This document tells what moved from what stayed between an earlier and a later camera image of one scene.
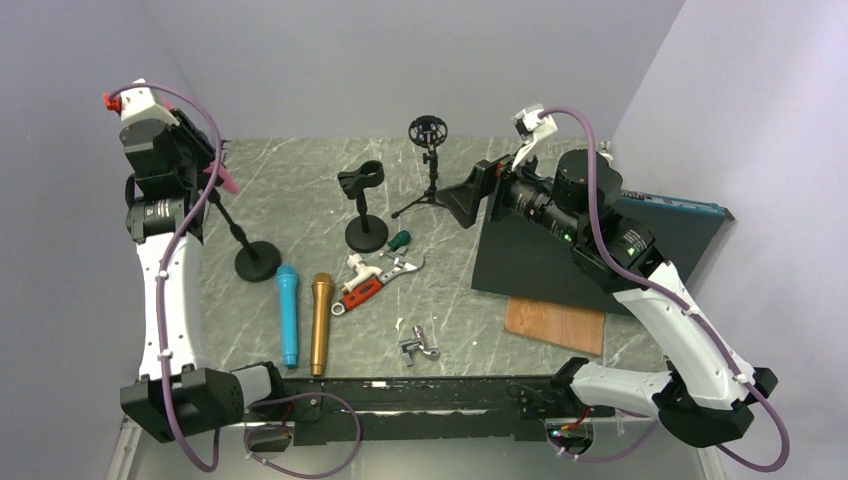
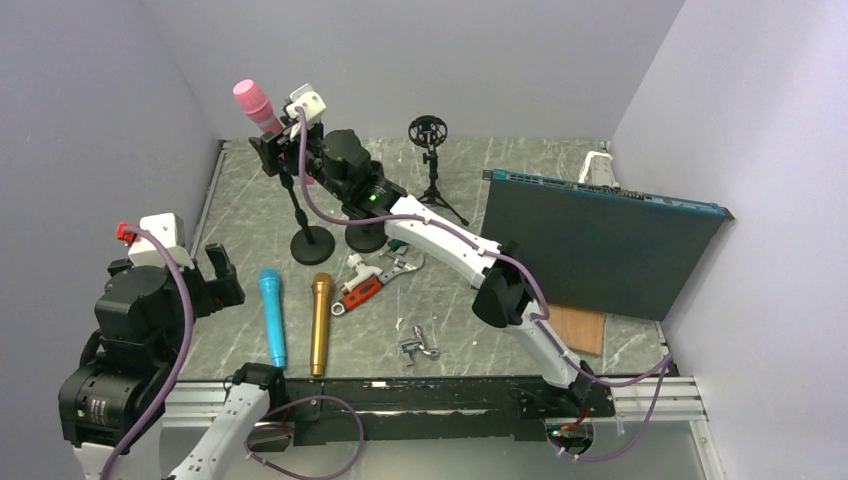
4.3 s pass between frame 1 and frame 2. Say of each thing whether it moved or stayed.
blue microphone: moved
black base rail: stayed
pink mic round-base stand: moved
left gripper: moved
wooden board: stayed
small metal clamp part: stayed
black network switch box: stayed
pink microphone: moved
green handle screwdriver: stayed
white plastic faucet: stayed
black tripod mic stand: stayed
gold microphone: stayed
